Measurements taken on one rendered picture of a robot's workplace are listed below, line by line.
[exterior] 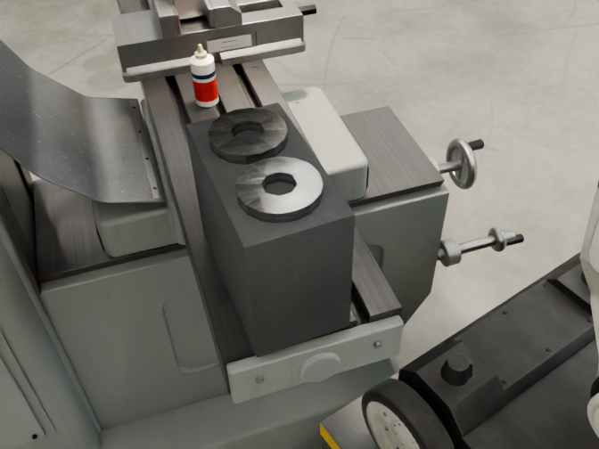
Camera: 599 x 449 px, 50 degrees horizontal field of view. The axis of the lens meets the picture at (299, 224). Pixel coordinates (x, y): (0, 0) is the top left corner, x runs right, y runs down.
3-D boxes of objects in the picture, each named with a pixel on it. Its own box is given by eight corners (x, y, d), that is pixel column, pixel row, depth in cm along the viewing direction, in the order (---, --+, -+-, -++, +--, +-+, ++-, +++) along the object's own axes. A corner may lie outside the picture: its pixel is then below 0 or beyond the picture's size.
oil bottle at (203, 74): (216, 93, 115) (209, 36, 107) (221, 105, 112) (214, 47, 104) (193, 97, 114) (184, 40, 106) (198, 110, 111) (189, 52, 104)
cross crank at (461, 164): (462, 164, 156) (470, 124, 147) (487, 195, 147) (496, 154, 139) (401, 179, 152) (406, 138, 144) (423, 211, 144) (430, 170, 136)
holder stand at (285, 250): (285, 211, 93) (279, 91, 79) (351, 326, 78) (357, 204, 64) (203, 234, 90) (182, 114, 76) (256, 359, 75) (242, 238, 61)
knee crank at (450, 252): (513, 232, 152) (519, 214, 147) (528, 249, 148) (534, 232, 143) (429, 255, 147) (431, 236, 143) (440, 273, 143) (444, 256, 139)
